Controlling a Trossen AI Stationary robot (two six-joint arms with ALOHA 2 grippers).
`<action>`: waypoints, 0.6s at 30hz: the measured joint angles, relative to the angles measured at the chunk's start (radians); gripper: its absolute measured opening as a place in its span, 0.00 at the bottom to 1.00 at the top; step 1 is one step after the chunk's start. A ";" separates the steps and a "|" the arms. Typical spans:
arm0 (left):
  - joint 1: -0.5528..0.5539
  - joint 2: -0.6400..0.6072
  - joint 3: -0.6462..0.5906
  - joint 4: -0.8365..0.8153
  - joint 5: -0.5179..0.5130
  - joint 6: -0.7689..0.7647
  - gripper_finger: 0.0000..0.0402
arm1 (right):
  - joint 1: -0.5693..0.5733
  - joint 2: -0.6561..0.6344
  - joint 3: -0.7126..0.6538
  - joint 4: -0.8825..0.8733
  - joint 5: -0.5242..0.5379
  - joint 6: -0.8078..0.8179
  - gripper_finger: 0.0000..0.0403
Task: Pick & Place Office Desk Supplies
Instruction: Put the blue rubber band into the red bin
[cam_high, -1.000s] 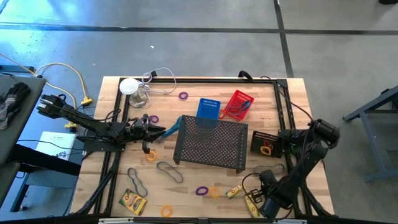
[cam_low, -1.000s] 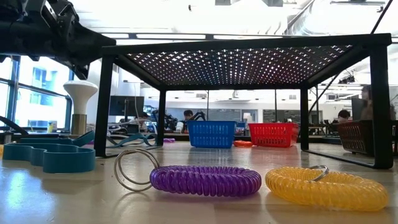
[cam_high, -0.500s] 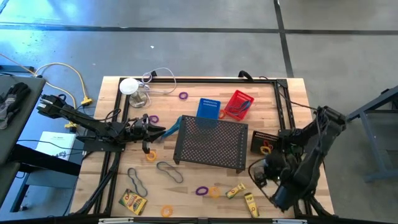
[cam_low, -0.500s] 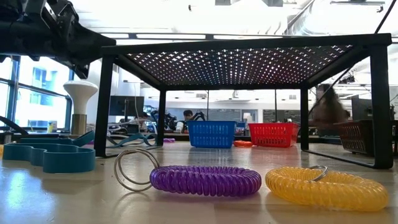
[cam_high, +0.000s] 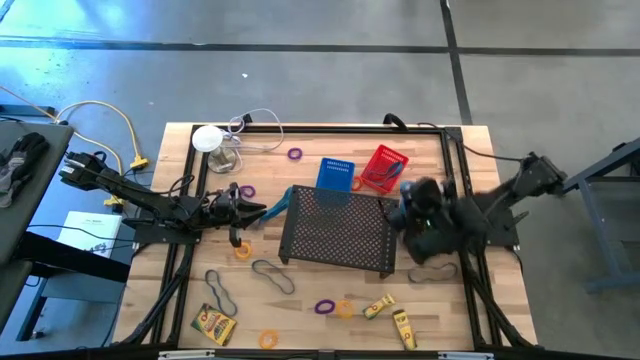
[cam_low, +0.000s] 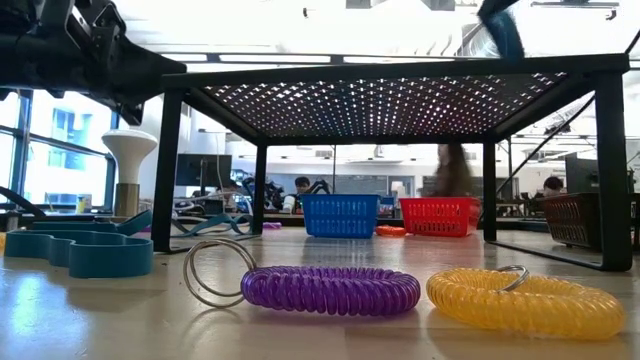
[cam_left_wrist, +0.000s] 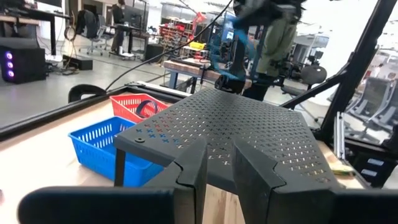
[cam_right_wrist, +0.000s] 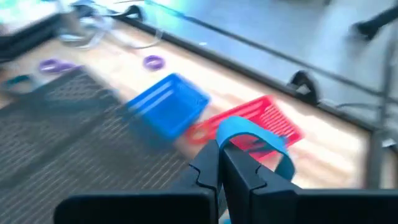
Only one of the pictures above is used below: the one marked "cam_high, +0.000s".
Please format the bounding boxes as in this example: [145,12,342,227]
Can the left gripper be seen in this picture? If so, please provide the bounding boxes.
[202,182,268,249]

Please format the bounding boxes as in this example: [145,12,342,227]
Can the red plastic basket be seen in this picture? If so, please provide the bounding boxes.
[359,143,410,195]

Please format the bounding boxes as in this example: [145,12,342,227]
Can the black perforated metal shelf riser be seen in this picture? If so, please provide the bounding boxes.
[278,183,401,280]

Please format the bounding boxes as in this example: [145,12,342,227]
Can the large yellow crayon box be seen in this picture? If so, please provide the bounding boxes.
[189,301,238,347]

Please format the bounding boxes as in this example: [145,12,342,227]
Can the small yellow crayon box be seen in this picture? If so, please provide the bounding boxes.
[391,308,418,352]
[362,293,397,321]

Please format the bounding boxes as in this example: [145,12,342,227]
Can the white mushroom lamp wooden base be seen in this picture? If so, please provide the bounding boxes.
[191,124,238,175]

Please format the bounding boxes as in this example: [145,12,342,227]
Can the blue plastic basket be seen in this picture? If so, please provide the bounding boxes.
[315,157,357,194]

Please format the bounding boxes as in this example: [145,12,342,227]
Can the white paper booklet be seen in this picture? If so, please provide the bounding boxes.
[57,210,124,259]

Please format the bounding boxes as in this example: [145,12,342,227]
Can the dark grey side table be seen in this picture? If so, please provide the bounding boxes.
[0,104,132,344]

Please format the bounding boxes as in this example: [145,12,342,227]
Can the grey black work gloves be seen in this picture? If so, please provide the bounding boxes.
[0,132,51,209]

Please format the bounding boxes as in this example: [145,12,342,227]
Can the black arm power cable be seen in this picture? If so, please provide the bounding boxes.
[417,122,524,162]

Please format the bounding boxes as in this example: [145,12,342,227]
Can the white lamp cable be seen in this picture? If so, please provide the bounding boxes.
[219,108,285,174]

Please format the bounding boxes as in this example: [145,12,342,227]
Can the black looped cable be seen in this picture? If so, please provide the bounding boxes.
[383,113,409,131]

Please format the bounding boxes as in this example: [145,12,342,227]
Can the yellow extension cable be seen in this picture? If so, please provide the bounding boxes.
[0,84,150,209]

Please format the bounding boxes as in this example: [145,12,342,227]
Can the black aluminium table frame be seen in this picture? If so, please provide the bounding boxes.
[112,123,539,351]

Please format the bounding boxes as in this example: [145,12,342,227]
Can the silver metal bracket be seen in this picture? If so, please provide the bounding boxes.
[438,351,495,360]
[158,349,216,360]

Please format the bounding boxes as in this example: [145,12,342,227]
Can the thin black floor cable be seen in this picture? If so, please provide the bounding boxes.
[27,223,139,251]

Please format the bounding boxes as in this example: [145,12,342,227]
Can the grey metal cart frame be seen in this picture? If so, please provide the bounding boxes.
[552,137,640,294]

